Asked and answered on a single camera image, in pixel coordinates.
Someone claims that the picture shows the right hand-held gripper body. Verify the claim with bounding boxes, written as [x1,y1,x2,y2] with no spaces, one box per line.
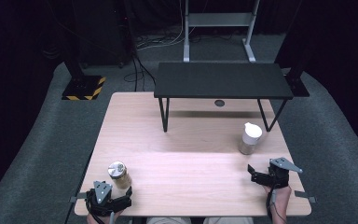
[266,157,304,189]

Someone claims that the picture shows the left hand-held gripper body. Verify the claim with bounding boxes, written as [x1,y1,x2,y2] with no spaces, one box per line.
[85,180,126,217]

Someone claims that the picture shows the glass jar with metal lid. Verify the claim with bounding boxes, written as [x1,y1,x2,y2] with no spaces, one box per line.
[106,161,133,190]

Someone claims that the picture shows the white lidded jar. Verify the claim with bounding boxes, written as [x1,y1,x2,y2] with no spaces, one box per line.
[238,121,264,156]

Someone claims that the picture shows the black shelf with metal legs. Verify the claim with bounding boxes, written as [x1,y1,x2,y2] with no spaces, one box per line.
[153,62,295,133]

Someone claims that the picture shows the person's left hand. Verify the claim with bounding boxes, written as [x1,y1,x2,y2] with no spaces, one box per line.
[86,209,123,224]

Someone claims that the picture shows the person's right hand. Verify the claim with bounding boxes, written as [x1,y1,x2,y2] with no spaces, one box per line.
[262,184,293,216]

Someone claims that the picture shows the black equipment cart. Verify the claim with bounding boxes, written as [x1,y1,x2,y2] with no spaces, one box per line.
[73,0,138,69]

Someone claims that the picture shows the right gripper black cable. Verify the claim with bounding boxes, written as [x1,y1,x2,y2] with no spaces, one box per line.
[266,185,289,224]

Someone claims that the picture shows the black post with plain base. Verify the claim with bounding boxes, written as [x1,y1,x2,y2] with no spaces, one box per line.
[274,0,311,98]

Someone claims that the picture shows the black post with striped base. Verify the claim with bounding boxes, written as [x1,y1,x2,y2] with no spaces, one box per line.
[61,0,107,102]

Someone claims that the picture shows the black floor cables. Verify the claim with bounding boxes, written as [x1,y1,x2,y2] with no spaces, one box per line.
[122,29,157,93]

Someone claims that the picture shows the grey metal stand frame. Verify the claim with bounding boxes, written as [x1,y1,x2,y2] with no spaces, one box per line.
[183,0,261,63]

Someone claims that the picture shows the white floor cable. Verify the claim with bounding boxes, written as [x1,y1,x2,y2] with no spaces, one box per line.
[135,0,198,51]

